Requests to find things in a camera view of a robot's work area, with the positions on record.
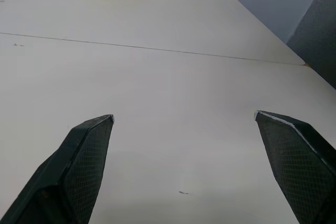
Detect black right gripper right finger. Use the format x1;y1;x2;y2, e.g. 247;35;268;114
254;110;336;224

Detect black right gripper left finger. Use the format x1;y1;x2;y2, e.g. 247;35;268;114
0;114;115;224

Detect dark grey partition panel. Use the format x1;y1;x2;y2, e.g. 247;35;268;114
285;0;336;90

